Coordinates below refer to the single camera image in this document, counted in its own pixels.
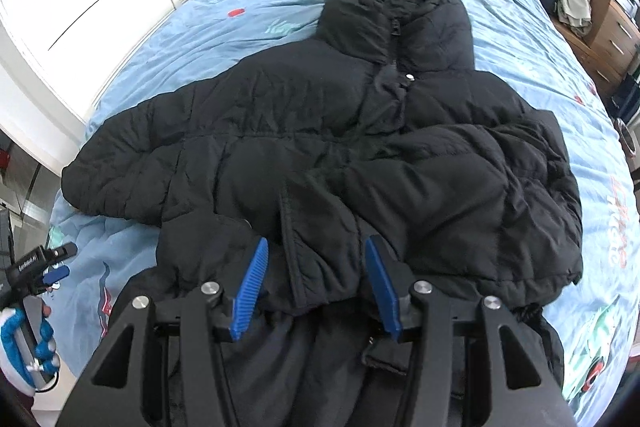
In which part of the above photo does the dark cloth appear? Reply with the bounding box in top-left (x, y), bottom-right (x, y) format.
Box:
top-left (112, 267), bottom-right (566, 427)

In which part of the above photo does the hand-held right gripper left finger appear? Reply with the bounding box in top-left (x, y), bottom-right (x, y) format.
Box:
top-left (55, 237), bottom-right (269, 427)

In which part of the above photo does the wooden dresser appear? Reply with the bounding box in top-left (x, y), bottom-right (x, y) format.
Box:
top-left (552, 0), bottom-right (640, 100)

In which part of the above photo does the blue printed bed sheet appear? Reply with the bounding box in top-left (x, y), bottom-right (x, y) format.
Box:
top-left (47, 0), bottom-right (640, 427)

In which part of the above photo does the beige cloth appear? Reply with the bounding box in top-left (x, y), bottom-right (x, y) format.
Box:
top-left (557, 0), bottom-right (593, 38)

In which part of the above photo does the trash can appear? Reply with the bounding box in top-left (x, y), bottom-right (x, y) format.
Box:
top-left (612, 117), bottom-right (635, 154)

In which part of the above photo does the black puffer jacket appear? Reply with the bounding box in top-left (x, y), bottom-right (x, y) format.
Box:
top-left (61, 0), bottom-right (585, 309)

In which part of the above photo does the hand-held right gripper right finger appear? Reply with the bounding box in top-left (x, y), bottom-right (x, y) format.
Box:
top-left (364, 234), bottom-right (573, 427)

